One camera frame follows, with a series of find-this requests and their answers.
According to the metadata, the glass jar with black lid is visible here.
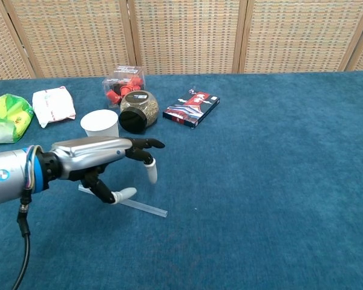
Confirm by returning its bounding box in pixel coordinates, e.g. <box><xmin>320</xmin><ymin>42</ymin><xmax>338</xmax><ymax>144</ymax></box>
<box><xmin>118</xmin><ymin>90</ymin><xmax>160</xmax><ymax>134</ymax></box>

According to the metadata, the dark box with red print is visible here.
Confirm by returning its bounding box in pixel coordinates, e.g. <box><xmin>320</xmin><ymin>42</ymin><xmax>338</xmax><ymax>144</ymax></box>
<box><xmin>162</xmin><ymin>88</ymin><xmax>221</xmax><ymax>129</ymax></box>

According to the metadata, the transparent plastic straw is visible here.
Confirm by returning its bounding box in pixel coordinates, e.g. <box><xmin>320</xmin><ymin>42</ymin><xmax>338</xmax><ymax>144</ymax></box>
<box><xmin>77</xmin><ymin>184</ymin><xmax>169</xmax><ymax>218</ymax></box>

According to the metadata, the woven bamboo folding screen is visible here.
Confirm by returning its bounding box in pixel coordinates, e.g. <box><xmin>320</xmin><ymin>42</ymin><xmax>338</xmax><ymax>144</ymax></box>
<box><xmin>0</xmin><ymin>0</ymin><xmax>363</xmax><ymax>82</ymax></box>

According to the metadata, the clear box of red capsules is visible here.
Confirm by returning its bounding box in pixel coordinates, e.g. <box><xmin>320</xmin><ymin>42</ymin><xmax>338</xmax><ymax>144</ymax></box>
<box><xmin>102</xmin><ymin>65</ymin><xmax>146</xmax><ymax>109</ymax></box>

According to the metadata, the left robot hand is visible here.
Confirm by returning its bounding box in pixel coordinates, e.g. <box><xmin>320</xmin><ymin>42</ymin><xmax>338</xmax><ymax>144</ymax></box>
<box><xmin>38</xmin><ymin>136</ymin><xmax>166</xmax><ymax>205</ymax></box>

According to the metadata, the blue carpet table cover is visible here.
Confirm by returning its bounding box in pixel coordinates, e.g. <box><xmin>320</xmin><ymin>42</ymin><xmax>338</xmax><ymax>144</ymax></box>
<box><xmin>0</xmin><ymin>69</ymin><xmax>363</xmax><ymax>290</ymax></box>

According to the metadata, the green snack bag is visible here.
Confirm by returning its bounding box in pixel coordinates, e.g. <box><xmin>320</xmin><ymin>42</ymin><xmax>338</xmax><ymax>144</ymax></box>
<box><xmin>0</xmin><ymin>93</ymin><xmax>34</xmax><ymax>144</ymax></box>

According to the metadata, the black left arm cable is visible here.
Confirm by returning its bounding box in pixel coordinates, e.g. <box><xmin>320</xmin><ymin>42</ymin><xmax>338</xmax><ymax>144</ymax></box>
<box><xmin>10</xmin><ymin>193</ymin><xmax>33</xmax><ymax>290</ymax></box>

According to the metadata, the white paper cup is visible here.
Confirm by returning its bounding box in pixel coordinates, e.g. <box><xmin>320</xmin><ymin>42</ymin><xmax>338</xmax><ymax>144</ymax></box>
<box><xmin>80</xmin><ymin>109</ymin><xmax>120</xmax><ymax>139</ymax></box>

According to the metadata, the white plastic package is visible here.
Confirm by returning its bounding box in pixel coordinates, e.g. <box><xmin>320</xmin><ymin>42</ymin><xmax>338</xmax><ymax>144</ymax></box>
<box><xmin>31</xmin><ymin>86</ymin><xmax>77</xmax><ymax>129</ymax></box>

